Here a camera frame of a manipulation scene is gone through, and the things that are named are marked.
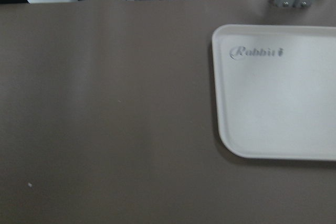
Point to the cream rectangular tray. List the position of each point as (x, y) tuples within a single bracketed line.
[(275, 90)]

